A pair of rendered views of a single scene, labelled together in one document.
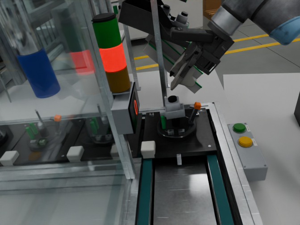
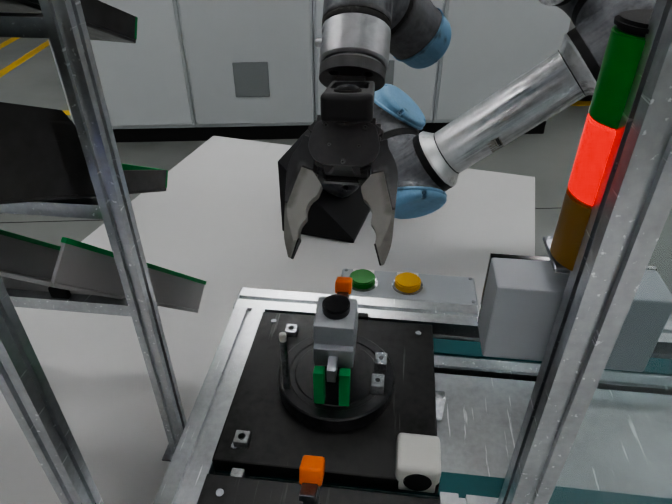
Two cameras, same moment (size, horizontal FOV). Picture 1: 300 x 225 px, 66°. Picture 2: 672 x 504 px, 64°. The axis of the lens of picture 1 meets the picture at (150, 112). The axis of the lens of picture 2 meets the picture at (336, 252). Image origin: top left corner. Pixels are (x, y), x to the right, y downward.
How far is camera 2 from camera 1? 75 cm
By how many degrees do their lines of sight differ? 72
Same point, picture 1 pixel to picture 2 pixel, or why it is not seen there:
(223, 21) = (385, 43)
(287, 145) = (364, 265)
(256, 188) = not seen: hidden behind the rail
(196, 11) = not seen: outside the picture
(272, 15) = (428, 13)
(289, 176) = not seen: hidden behind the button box
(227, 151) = (423, 315)
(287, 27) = (444, 30)
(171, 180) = (484, 446)
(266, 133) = (323, 277)
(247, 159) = (455, 294)
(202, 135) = (376, 337)
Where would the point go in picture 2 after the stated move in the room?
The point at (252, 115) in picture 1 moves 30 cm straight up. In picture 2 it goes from (258, 278) to (242, 126)
